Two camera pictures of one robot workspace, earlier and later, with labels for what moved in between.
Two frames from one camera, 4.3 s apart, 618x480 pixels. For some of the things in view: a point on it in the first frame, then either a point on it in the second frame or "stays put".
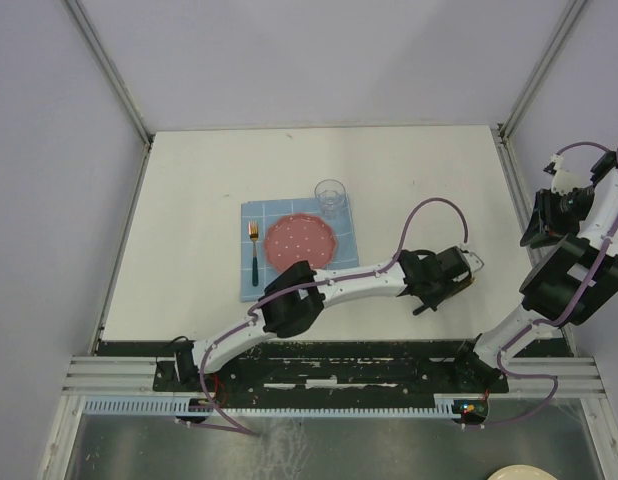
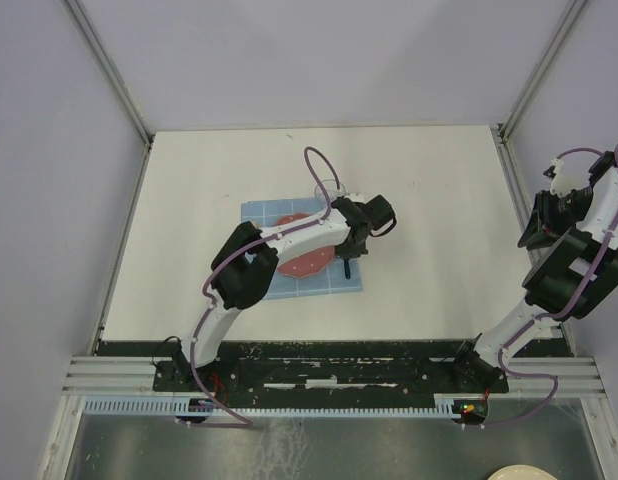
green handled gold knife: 473,280 → 347,268
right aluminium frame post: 563,28 stays put
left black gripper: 431,301 → 351,252
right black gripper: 545,228 stays put
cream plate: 521,472 stays put
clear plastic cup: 330,194 stays put
